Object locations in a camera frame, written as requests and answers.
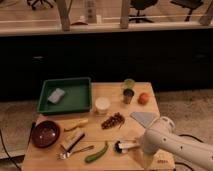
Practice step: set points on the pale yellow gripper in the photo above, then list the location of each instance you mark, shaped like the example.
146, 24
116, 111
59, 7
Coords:
147, 160

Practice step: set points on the white handled dish brush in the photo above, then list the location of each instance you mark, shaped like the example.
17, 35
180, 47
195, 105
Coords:
124, 147

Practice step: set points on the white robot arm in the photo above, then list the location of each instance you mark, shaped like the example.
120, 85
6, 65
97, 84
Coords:
159, 135

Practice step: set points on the white paper cup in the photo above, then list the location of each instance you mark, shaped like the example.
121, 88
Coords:
102, 105

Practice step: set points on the white black scrub brush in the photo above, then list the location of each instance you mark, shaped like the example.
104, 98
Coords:
72, 139

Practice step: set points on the green plastic cup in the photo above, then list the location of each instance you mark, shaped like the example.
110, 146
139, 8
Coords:
128, 83

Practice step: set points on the grey folded cloth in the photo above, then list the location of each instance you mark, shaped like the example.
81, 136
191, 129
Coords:
144, 118

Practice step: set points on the bunch of dark grapes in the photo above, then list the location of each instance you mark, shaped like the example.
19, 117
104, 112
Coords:
116, 120

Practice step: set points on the green cucumber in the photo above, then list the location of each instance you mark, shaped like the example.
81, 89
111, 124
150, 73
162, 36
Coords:
93, 157

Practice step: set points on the orange fruit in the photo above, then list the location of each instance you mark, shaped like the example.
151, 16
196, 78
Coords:
143, 98

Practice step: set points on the yellow banana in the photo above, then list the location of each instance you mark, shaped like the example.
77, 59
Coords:
75, 124

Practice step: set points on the green plastic tray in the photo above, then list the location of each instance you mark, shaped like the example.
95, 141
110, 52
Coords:
77, 98

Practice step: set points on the dark red bowl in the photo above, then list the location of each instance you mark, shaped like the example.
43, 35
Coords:
45, 134

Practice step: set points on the grey sponge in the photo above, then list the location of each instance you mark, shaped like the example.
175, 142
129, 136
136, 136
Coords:
56, 95

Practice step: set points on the black office chair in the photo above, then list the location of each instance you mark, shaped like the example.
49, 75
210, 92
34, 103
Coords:
140, 5

